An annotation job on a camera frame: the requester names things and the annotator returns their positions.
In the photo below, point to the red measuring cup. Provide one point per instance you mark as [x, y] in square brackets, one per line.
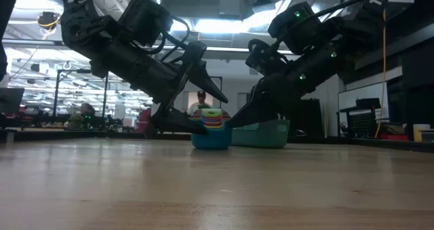
[212, 118]

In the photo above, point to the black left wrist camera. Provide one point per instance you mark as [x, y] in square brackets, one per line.
[146, 19]

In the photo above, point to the green measuring cup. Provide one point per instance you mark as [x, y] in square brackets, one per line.
[212, 113]

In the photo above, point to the large black cabinet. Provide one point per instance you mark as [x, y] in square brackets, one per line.
[310, 118]

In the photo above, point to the red box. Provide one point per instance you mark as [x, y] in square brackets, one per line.
[393, 136]

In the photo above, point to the dark monitor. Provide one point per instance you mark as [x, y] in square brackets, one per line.
[10, 99]

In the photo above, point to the white container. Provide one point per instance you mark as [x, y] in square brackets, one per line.
[420, 132]

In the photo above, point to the long ceiling light strip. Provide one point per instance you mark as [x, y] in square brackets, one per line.
[34, 41]

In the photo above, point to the purple measuring cup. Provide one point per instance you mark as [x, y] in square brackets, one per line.
[212, 125]

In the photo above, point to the teal blue measuring cup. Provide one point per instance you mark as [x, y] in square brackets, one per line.
[212, 140]

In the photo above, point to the teal plastic basket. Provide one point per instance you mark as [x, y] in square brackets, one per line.
[264, 136]

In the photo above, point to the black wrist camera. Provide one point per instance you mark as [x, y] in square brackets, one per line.
[295, 30]
[146, 19]

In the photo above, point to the standing person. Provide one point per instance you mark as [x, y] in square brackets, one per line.
[201, 95]

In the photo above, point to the seated person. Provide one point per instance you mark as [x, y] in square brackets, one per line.
[86, 109]

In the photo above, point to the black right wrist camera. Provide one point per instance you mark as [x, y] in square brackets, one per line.
[295, 30]

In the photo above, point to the yellow measuring cup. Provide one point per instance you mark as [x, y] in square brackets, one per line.
[212, 127]

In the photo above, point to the orange measuring cup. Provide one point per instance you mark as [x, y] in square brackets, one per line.
[212, 121]

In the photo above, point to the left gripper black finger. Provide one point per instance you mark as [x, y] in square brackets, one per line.
[207, 80]
[179, 123]

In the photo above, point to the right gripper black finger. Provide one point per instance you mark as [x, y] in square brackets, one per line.
[264, 109]

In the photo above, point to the red chair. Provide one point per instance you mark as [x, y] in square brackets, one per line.
[144, 118]

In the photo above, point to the black perforated cart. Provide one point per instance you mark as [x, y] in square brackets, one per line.
[363, 121]

